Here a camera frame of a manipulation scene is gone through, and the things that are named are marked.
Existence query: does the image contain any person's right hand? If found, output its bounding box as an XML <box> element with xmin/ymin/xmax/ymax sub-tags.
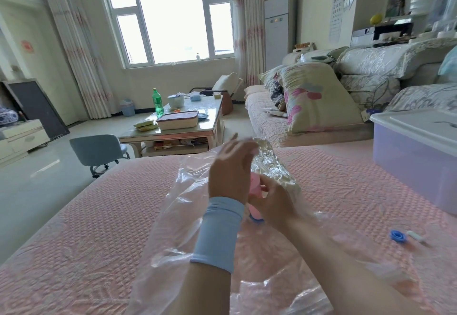
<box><xmin>249</xmin><ymin>174</ymin><xmax>301</xmax><ymax>232</ymax></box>

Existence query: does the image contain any person's left hand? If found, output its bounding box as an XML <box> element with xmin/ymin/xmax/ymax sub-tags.
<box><xmin>209</xmin><ymin>134</ymin><xmax>259</xmax><ymax>205</ymax></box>

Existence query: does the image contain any pink plastic pump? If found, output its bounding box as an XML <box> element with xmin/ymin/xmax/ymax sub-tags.
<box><xmin>248</xmin><ymin>172</ymin><xmax>267</xmax><ymax>223</ymax></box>

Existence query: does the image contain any clear plastic bag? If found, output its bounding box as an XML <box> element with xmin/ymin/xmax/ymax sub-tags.
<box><xmin>125</xmin><ymin>137</ymin><xmax>418</xmax><ymax>315</ymax></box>

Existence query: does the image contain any person's right forearm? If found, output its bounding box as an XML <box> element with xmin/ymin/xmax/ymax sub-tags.
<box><xmin>284</xmin><ymin>216</ymin><xmax>427</xmax><ymax>315</ymax></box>

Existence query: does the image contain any person's left forearm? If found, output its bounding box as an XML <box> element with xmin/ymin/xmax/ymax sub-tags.
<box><xmin>134</xmin><ymin>197</ymin><xmax>245</xmax><ymax>315</ymax></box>

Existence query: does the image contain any glass-topped coffee table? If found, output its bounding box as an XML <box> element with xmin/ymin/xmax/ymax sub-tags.
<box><xmin>118</xmin><ymin>94</ymin><xmax>225</xmax><ymax>158</ymax></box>

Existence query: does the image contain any lounge chair with beige cushion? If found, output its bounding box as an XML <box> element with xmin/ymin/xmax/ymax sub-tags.
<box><xmin>189</xmin><ymin>72</ymin><xmax>244</xmax><ymax>116</ymax></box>

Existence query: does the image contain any beige box with brown trim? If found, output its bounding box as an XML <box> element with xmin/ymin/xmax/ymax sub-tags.
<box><xmin>156</xmin><ymin>110</ymin><xmax>200</xmax><ymax>130</ymax></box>

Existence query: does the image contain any dark floral pillow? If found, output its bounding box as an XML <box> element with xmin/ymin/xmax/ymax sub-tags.
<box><xmin>260</xmin><ymin>65</ymin><xmax>287</xmax><ymax>112</ymax></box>

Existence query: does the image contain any light blue wristband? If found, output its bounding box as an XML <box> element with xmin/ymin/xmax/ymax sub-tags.
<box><xmin>189</xmin><ymin>196</ymin><xmax>245</xmax><ymax>274</ymax></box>

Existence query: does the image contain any green plastic bottle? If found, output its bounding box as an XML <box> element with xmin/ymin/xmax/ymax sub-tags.
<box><xmin>152</xmin><ymin>88</ymin><xmax>165</xmax><ymax>119</ymax></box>

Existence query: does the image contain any floral pillow with pink flowers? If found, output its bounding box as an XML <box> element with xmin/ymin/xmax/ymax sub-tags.
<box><xmin>278</xmin><ymin>62</ymin><xmax>365</xmax><ymax>137</ymax></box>

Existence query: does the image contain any yellow packet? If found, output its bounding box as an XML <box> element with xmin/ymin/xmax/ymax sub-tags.
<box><xmin>134</xmin><ymin>120</ymin><xmax>158</xmax><ymax>132</ymax></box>

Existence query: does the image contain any blue trash bin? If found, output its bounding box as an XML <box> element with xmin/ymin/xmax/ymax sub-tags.
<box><xmin>119</xmin><ymin>98</ymin><xmax>136</xmax><ymax>117</ymax></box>

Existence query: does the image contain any white standing air conditioner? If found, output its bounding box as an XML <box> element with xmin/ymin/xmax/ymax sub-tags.
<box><xmin>263</xmin><ymin>0</ymin><xmax>296</xmax><ymax>71</ymax></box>

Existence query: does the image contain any pink patterned curtain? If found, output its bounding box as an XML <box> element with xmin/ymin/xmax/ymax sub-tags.
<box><xmin>231</xmin><ymin>0</ymin><xmax>267</xmax><ymax>87</ymax></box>
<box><xmin>35</xmin><ymin>0</ymin><xmax>117</xmax><ymax>120</ymax></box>

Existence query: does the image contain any blue swivel chair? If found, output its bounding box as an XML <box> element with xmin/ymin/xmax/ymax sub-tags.
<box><xmin>69</xmin><ymin>134</ymin><xmax>131</xmax><ymax>179</ymax></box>

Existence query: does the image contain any white framed window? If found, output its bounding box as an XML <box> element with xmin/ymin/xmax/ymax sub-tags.
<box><xmin>101</xmin><ymin>0</ymin><xmax>237</xmax><ymax>69</ymax></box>

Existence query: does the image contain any translucent storage box white lid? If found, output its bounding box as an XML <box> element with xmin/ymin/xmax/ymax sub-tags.
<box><xmin>369</xmin><ymin>108</ymin><xmax>457</xmax><ymax>216</ymax></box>

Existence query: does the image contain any beige patterned sofa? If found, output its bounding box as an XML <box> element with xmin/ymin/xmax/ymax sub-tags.
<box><xmin>244</xmin><ymin>36</ymin><xmax>457</xmax><ymax>147</ymax></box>

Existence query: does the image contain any white printer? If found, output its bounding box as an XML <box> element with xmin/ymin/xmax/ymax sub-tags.
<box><xmin>350</xmin><ymin>27</ymin><xmax>376</xmax><ymax>48</ymax></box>

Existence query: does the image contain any eye chart poster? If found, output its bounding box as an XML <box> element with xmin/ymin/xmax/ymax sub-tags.
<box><xmin>328</xmin><ymin>0</ymin><xmax>348</xmax><ymax>44</ymax></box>

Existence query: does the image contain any pink quilted sofa cover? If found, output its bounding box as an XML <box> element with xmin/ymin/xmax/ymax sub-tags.
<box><xmin>0</xmin><ymin>85</ymin><xmax>457</xmax><ymax>315</ymax></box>

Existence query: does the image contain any black board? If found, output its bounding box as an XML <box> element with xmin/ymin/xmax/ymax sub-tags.
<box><xmin>6</xmin><ymin>79</ymin><xmax>70</xmax><ymax>141</ymax></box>

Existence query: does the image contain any white low cabinet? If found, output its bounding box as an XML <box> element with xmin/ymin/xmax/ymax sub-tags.
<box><xmin>0</xmin><ymin>119</ymin><xmax>51</xmax><ymax>166</ymax></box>

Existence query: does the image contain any teal cloth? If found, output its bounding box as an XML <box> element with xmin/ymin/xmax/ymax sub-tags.
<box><xmin>438</xmin><ymin>45</ymin><xmax>457</xmax><ymax>84</ymax></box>

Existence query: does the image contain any blue and white vase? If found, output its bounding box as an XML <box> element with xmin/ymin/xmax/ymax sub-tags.
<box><xmin>0</xmin><ymin>107</ymin><xmax>19</xmax><ymax>127</ymax></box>

